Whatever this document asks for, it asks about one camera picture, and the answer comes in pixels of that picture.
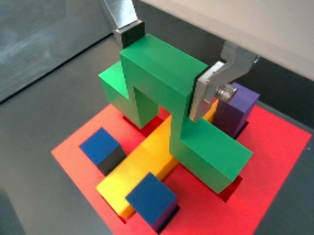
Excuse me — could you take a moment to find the purple block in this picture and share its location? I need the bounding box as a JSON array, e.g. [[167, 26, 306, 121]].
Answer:
[[214, 83, 261, 138]]

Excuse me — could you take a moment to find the blue block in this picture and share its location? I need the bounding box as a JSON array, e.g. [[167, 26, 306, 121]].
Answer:
[[80, 128, 127, 175], [126, 173, 178, 233]]

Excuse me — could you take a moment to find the yellow block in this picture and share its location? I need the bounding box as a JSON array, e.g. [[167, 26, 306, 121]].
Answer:
[[96, 99, 219, 220]]

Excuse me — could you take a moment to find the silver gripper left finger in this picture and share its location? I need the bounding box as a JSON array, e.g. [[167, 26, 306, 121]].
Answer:
[[99, 0, 145, 49]]

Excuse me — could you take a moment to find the green stepped block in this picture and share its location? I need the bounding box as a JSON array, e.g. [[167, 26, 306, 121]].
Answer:
[[99, 35, 253, 193]]

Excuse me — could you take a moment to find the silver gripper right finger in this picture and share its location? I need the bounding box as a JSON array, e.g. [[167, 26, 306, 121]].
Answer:
[[189, 42, 259, 122]]

